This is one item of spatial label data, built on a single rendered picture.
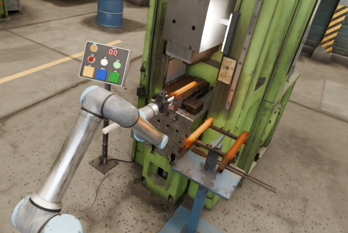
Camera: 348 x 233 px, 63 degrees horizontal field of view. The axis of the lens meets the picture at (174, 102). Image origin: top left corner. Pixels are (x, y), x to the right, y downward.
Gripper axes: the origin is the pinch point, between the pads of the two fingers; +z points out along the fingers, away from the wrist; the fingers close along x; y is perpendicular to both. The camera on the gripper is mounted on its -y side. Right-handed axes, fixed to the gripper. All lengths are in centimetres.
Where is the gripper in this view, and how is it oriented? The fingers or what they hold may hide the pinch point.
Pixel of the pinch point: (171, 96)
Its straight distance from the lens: 203.1
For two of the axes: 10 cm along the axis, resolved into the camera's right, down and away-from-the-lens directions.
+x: 8.1, 4.1, -4.2
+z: 5.7, -3.7, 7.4
